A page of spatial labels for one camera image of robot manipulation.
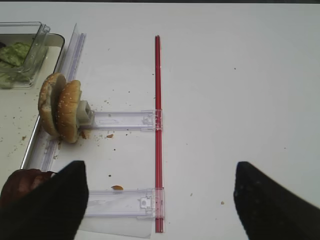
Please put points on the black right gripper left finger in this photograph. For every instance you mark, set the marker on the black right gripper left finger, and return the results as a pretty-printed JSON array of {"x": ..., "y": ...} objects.
[{"x": 52, "y": 211}]

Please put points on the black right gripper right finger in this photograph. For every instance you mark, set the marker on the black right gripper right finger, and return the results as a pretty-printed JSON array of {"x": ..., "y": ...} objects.
[{"x": 268, "y": 211}]

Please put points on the meat patties stack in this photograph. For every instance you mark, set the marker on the meat patties stack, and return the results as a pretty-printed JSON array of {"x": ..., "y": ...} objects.
[{"x": 21, "y": 182}]

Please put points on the green lettuce in container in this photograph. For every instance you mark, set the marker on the green lettuce in container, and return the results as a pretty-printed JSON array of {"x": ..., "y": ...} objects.
[{"x": 12, "y": 57}]

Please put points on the clear pusher track lower right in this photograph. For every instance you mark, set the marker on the clear pusher track lower right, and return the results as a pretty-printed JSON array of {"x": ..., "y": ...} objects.
[{"x": 144, "y": 203}]

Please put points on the clear pusher track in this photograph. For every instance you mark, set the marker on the clear pusher track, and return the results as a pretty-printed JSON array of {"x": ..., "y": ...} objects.
[
  {"x": 144, "y": 203},
  {"x": 146, "y": 120}
]

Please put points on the sesame bun outer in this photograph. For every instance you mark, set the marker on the sesame bun outer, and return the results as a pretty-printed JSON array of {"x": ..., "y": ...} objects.
[{"x": 67, "y": 107}]

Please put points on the sesame bun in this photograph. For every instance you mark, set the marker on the sesame bun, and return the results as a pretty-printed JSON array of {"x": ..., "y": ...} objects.
[
  {"x": 48, "y": 102},
  {"x": 67, "y": 107}
]

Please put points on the metal tray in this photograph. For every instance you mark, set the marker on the metal tray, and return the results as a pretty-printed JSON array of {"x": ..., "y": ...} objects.
[{"x": 19, "y": 109}]

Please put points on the sesame bun inner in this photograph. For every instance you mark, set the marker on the sesame bun inner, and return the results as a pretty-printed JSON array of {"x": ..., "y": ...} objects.
[{"x": 48, "y": 102}]

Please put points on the clear pusher track upper right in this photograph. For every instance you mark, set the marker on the clear pusher track upper right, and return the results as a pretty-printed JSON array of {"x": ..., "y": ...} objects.
[{"x": 146, "y": 120}]

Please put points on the red strip right side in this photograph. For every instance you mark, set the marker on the red strip right side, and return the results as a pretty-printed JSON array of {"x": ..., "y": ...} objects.
[{"x": 159, "y": 220}]

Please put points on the clear plastic container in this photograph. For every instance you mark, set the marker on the clear plastic container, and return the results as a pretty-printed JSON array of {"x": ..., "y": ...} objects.
[{"x": 34, "y": 33}]

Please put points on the clear rail right of tray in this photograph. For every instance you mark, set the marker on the clear rail right of tray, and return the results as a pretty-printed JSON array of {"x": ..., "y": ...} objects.
[{"x": 69, "y": 70}]

